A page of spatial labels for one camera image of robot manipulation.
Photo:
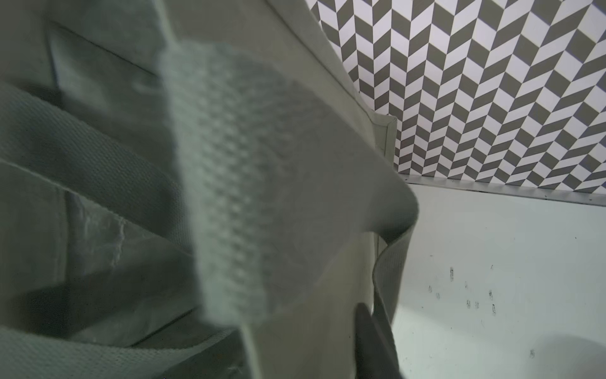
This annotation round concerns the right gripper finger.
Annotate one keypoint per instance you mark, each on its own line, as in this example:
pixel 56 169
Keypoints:
pixel 375 357

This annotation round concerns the green canvas bag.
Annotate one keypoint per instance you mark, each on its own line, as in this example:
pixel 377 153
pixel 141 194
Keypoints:
pixel 189 189

